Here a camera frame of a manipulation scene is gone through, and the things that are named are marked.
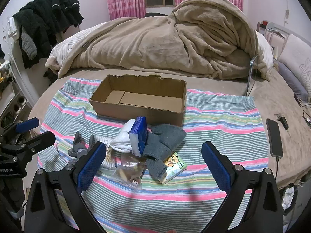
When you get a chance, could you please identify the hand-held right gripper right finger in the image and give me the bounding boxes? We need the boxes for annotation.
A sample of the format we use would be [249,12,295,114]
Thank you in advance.
[201,141,284,233]

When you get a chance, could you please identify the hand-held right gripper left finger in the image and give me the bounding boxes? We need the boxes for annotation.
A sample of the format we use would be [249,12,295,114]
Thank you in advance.
[24,141,107,233]

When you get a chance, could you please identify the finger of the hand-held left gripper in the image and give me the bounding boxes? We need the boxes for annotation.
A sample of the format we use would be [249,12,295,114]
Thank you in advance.
[0,130,57,155]
[0,117,40,139]

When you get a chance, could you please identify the clear bag of cotton swabs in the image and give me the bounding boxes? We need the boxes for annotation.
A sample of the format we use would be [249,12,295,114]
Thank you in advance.
[100,136,122,168]

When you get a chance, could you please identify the grey dotted non-slip socks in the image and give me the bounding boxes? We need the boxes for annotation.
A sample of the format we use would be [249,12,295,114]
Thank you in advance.
[68,131,96,164]

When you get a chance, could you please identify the clear plastic snack bag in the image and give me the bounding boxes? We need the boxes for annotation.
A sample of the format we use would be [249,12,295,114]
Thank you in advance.
[107,154,147,191]

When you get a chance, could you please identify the white sock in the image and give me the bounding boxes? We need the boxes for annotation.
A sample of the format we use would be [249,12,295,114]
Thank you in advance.
[110,119,141,154]

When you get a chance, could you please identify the blue and white tissue packet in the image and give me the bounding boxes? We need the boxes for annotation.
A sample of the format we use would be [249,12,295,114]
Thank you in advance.
[129,116,148,157]

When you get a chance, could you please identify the grey knit socks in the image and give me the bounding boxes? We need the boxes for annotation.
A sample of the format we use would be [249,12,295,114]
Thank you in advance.
[143,124,187,178]

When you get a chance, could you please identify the cardboard box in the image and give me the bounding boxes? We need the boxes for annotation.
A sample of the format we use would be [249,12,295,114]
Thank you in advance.
[89,74,187,127]

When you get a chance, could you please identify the shoe rack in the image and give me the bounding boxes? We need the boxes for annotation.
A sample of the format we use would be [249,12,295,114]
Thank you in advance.
[0,61,33,129]

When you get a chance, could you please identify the striped pastel towel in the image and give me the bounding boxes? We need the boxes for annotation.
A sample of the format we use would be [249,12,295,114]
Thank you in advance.
[36,78,270,233]

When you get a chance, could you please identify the green cartoon tissue packet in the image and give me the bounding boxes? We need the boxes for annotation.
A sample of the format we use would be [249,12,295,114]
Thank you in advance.
[158,151,188,184]

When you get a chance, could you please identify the black smartphone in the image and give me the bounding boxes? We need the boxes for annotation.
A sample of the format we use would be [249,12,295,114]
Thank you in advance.
[266,118,284,158]

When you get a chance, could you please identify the trash bin with white paper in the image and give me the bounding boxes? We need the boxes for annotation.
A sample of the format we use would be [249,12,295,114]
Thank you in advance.
[282,183,300,211]

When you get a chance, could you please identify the grey quilted garment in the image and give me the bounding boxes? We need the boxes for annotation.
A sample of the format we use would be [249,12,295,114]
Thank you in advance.
[21,28,38,60]

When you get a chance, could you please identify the bunch of keys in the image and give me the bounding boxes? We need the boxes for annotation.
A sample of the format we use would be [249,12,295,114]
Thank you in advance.
[274,113,290,130]

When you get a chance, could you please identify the white hanging cloth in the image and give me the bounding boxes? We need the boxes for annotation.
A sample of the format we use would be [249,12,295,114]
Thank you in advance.
[6,17,19,39]

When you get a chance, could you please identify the black fleece jacket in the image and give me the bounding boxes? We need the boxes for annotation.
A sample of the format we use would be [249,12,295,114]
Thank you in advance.
[13,0,59,70]

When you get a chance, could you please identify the grey pillow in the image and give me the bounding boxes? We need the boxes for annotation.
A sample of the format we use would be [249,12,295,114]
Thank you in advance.
[273,59,309,102]

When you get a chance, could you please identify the black jacket with pale stripes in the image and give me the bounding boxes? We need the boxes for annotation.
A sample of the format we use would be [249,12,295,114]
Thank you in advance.
[44,0,84,28]

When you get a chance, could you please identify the beige fleece blanket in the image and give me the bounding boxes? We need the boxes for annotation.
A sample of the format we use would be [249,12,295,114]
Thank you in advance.
[45,0,258,81]

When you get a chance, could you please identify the beige floral pillow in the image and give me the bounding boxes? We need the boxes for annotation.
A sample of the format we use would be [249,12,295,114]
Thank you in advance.
[277,33,311,95]

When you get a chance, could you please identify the grey metal headboard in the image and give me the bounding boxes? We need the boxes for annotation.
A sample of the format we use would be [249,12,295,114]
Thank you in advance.
[258,21,311,44]

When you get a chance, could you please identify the black charging cable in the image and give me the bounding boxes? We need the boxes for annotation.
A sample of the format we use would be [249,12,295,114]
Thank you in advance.
[274,156,280,183]

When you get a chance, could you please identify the black cable with plug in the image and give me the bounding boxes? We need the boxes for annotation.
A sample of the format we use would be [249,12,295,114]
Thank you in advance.
[294,93,311,128]

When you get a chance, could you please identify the white wall cord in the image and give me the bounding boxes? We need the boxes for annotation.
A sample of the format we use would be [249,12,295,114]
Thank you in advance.
[284,0,292,25]

